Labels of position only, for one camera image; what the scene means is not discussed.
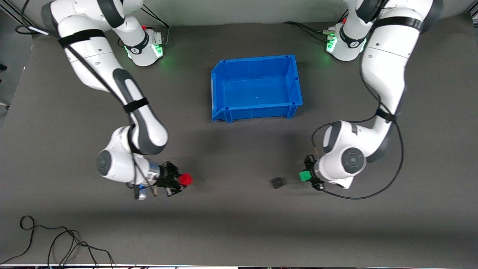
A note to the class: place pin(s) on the small black cube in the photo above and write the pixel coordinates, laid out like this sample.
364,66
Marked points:
277,183

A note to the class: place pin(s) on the small red cube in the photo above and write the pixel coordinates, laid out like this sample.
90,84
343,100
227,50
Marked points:
185,179

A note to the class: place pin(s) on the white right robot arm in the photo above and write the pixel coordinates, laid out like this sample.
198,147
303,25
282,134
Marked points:
134,112

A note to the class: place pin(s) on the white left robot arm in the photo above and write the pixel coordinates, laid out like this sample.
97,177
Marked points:
384,74

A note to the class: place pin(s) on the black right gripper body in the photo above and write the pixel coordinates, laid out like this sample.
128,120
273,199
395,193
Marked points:
165,175

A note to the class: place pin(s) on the small green cube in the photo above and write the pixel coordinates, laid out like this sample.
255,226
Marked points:
304,176

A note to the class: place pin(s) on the blue plastic storage bin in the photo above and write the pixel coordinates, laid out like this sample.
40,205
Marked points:
257,87

